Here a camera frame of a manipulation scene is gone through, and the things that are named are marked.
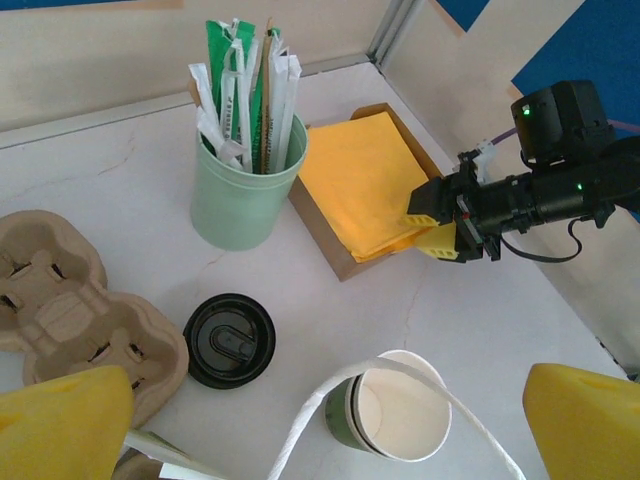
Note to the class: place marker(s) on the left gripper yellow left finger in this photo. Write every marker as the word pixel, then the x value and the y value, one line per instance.
pixel 55 430

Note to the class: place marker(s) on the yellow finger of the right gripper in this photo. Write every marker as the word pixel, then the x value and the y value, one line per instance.
pixel 437 245
pixel 419 220

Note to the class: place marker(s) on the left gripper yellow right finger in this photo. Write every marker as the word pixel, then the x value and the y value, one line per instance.
pixel 585 430

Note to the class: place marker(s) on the yellow paper napkin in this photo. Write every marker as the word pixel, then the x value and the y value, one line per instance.
pixel 360 175

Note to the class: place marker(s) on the white paper bag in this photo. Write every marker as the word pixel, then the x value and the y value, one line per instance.
pixel 390 365

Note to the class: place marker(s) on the brown cardboard tray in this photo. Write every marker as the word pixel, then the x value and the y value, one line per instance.
pixel 325 235

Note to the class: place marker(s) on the brown pulp cup carrier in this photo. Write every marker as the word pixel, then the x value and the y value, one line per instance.
pixel 65 310

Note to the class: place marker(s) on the white wrapped straw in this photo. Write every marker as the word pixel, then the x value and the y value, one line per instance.
pixel 278 130
pixel 231 100
pixel 290 100
pixel 202 95
pixel 220 145

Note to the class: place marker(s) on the mint green holder cup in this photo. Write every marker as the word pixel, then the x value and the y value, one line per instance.
pixel 235 210

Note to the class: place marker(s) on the black plastic cup lid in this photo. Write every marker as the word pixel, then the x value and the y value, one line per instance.
pixel 225 345

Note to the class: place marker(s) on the wooden stirrer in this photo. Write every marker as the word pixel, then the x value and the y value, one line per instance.
pixel 268 75

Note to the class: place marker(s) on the aluminium side rail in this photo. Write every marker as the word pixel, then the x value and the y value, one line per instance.
pixel 612 352

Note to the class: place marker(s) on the aluminium frame post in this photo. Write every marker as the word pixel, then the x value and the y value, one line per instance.
pixel 395 30

